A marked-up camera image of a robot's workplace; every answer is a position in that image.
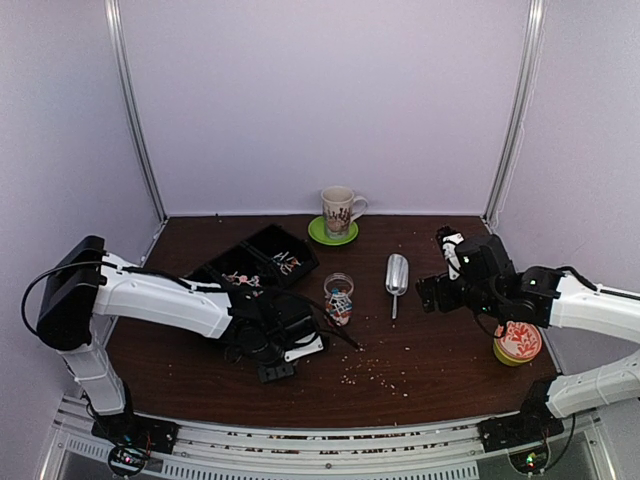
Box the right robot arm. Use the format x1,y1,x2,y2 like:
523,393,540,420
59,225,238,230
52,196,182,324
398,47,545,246
416,227,639,442

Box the black bin small lollipops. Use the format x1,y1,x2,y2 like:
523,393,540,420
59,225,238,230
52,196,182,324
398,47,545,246
241,224,319,289

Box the aluminium front rail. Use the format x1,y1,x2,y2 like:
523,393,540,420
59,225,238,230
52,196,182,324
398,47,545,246
35,397,624,479

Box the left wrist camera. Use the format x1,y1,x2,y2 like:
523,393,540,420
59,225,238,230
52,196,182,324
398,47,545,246
284,333,325,363

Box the metal candy scoop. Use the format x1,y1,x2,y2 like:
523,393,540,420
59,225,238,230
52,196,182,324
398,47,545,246
385,253,409,321

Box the aluminium corner post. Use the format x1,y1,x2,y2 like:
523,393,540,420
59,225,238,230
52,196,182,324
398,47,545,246
483,0,546,231
104,0,168,223

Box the clear plastic jar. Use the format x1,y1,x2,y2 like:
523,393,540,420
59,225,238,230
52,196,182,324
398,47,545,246
323,272,354,327

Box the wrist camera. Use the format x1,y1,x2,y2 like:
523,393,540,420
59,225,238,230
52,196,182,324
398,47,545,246
284,333,325,363
436,225,464,281

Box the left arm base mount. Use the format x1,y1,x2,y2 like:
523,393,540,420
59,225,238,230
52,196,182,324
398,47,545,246
91,412,179,454

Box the right aluminium corner post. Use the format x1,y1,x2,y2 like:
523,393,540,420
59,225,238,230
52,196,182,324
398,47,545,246
483,0,546,231

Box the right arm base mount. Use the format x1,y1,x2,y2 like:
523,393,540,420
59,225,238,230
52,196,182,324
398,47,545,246
477,412,564,453

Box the ceramic mug coral pattern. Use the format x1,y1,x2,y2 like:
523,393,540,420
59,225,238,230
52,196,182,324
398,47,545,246
321,186,369,240

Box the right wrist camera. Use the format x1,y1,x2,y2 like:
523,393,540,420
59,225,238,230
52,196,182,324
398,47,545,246
436,225,464,281

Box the left aluminium corner post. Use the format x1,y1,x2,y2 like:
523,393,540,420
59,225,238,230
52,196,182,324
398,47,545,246
104,0,168,223

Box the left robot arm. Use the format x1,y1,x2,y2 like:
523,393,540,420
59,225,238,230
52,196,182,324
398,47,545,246
27,235,324,444

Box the green saucer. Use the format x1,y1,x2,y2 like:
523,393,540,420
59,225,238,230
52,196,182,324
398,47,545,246
307,216,359,247

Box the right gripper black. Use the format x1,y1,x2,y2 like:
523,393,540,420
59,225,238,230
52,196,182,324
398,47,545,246
416,270,503,319

